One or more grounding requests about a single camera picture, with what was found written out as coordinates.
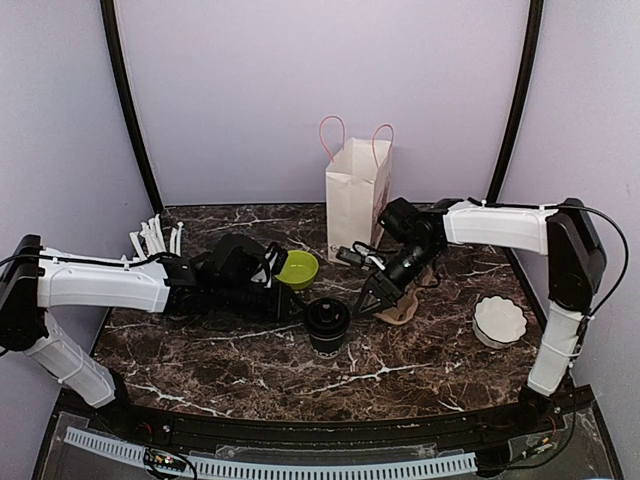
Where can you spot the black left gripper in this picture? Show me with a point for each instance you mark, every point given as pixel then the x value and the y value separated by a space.
pixel 280 306

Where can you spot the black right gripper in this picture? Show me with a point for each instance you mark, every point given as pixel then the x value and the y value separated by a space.
pixel 385 288

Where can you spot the black plastic cup lid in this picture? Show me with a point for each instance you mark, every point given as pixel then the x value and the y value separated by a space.
pixel 326 317

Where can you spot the black paper coffee cup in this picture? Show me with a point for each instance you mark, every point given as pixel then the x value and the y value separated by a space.
pixel 326 342

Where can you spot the white paper takeout bag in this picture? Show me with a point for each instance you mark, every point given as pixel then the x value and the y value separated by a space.
pixel 358 187

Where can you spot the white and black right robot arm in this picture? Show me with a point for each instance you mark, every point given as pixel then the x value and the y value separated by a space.
pixel 563 233

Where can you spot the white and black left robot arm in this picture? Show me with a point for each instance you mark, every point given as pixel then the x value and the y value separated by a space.
pixel 36 279

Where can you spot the brown cardboard cup carrier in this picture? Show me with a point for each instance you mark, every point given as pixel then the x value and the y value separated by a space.
pixel 406 307

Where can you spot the lime green plastic bowl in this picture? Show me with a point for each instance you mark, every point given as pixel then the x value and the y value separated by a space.
pixel 299 270

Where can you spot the white scalloped ceramic bowl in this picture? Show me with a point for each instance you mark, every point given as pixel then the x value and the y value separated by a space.
pixel 498 322

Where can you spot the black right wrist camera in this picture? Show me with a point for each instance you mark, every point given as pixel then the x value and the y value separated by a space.
pixel 363 256

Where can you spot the grey slotted cable duct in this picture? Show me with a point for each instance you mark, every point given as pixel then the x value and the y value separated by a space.
pixel 253 463

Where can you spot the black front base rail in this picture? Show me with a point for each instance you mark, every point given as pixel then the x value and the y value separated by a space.
pixel 570 441

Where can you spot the black left frame post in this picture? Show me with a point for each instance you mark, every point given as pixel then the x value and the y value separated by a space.
pixel 120 74

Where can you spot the black frame post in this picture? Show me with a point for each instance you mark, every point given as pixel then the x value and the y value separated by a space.
pixel 120 74
pixel 526 65

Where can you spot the black right frame post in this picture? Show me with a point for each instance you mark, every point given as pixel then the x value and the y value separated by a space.
pixel 526 65

